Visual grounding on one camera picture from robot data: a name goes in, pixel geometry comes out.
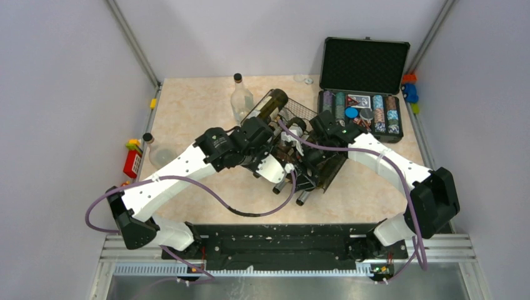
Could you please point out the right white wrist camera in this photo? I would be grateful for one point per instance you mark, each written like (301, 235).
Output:
(286, 138)

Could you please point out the dark bottle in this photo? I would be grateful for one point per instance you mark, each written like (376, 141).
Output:
(269, 107)

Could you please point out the clear round bottle left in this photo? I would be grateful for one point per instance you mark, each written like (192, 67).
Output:
(160, 154)

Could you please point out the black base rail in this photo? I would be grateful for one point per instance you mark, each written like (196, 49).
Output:
(286, 247)

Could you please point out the blue orange toy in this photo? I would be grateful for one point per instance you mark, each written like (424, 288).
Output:
(409, 91)

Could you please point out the red toy block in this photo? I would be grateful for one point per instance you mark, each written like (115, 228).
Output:
(133, 158)

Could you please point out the clear tall glass bottle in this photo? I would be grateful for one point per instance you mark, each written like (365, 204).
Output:
(242, 100)

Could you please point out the green wine bottle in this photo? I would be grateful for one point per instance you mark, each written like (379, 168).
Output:
(287, 152)
(280, 186)
(327, 172)

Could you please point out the black poker chip case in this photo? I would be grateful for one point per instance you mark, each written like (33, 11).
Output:
(360, 80)

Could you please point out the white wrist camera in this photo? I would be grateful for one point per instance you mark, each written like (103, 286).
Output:
(272, 170)
(286, 138)

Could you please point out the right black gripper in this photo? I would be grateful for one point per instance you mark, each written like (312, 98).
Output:
(304, 180)

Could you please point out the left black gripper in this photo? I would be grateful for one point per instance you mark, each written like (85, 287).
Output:
(264, 150)

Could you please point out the green wine bottle back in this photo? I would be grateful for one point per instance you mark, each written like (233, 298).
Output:
(327, 172)

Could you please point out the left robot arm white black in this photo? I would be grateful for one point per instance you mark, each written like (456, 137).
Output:
(249, 146)

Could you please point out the small clear glass lid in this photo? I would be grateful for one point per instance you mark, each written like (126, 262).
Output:
(301, 78)

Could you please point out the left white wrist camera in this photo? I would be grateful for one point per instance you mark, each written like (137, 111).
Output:
(272, 170)

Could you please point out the black wire wine rack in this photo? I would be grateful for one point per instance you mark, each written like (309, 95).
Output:
(302, 112)

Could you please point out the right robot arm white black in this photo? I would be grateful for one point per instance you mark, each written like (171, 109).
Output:
(432, 200)

